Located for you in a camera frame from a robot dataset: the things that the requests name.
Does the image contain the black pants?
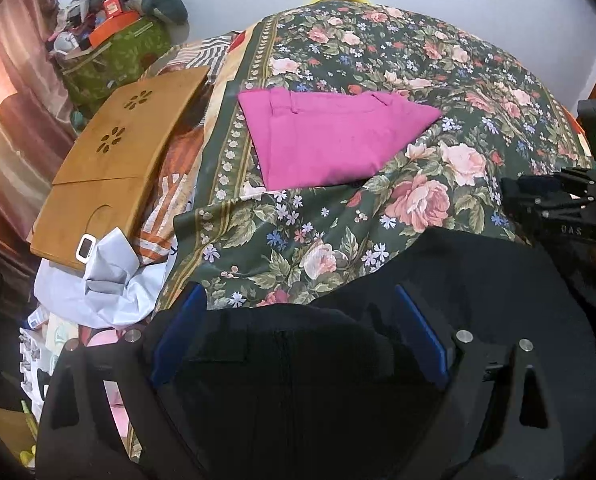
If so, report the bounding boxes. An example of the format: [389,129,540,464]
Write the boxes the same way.
[141,226,596,480]

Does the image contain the white crumpled cloth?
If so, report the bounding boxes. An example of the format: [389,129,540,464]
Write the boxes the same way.
[34,228,173,330]

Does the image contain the floral green bedspread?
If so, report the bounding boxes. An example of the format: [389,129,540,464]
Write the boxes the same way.
[156,1,593,337]

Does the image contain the small white digital clock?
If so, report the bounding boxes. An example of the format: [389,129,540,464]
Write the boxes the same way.
[75,233,97,264]

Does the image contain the striped orange white blanket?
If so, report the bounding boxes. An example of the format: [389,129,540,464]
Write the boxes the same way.
[132,32,241,266]

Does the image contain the bamboo lap desk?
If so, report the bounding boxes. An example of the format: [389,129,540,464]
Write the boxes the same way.
[30,67,208,270]

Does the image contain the pink folded garment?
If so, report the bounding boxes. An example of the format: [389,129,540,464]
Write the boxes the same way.
[238,88,441,191]

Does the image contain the pink brown curtain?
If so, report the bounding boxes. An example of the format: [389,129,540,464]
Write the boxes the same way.
[0,0,75,252]

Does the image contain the green fabric storage box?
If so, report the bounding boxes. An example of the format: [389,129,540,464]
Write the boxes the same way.
[60,18,172,119]

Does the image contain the orange box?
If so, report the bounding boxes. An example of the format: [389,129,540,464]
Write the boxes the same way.
[88,11,140,48]

